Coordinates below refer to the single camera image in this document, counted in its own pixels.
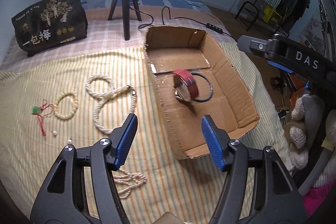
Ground green pendant red cord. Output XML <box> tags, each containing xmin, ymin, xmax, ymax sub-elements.
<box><xmin>31</xmin><ymin>99</ymin><xmax>55</xmax><ymax>137</ymax></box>

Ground black printed snack bag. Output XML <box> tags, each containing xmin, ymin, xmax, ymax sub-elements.
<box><xmin>11</xmin><ymin>0</ymin><xmax>88</xmax><ymax>57</ymax></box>

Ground dark hanging clothes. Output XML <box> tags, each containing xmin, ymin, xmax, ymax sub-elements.
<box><xmin>276</xmin><ymin>0</ymin><xmax>310</xmax><ymax>33</ymax></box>

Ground yellow striped bed sheet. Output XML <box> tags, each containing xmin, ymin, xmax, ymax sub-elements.
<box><xmin>1</xmin><ymin>43</ymin><xmax>289</xmax><ymax>223</ymax></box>

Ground red strap wristwatch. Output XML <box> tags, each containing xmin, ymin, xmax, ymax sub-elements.
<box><xmin>173</xmin><ymin>69</ymin><xmax>199</xmax><ymax>102</ymax></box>

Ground pink plaid bed sheet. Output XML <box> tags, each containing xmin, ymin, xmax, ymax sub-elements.
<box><xmin>1</xmin><ymin>6</ymin><xmax>235</xmax><ymax>72</ymax></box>

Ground open cardboard box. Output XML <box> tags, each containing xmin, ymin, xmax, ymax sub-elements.
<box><xmin>145</xmin><ymin>26</ymin><xmax>259</xmax><ymax>160</ymax></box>

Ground wall landscape painting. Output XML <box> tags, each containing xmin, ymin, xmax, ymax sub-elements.
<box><xmin>299</xmin><ymin>7</ymin><xmax>329</xmax><ymax>55</ymax></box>

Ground thin pearl strand necklace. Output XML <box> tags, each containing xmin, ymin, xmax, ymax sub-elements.
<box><xmin>112</xmin><ymin>168</ymin><xmax>148</xmax><ymax>200</ymax></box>

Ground thick twisted pearl necklace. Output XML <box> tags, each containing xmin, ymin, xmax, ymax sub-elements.
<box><xmin>85</xmin><ymin>73</ymin><xmax>138</xmax><ymax>135</ymax></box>

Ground dark thin bangle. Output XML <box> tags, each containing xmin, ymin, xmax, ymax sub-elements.
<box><xmin>191</xmin><ymin>72</ymin><xmax>214</xmax><ymax>103</ymax></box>

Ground pink sleeve forearm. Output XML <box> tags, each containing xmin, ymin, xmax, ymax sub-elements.
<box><xmin>302</xmin><ymin>181</ymin><xmax>335</xmax><ymax>217</ymax></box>

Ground cream bead bracelet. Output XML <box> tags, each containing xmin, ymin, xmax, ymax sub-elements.
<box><xmin>53</xmin><ymin>91</ymin><xmax>79</xmax><ymax>121</ymax></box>

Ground black object on floor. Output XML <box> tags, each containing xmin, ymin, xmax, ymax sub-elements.
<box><xmin>270</xmin><ymin>76</ymin><xmax>285</xmax><ymax>94</ymax></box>

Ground black clothes rack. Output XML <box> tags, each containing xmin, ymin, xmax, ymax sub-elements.
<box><xmin>235</xmin><ymin>0</ymin><xmax>310</xmax><ymax>37</ymax></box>

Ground black power cable with switch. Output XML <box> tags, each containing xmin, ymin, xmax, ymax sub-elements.
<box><xmin>137</xmin><ymin>6</ymin><xmax>238</xmax><ymax>40</ymax></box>

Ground yellow black box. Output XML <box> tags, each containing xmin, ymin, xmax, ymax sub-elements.
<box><xmin>262</xmin><ymin>5</ymin><xmax>282</xmax><ymax>25</ymax></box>

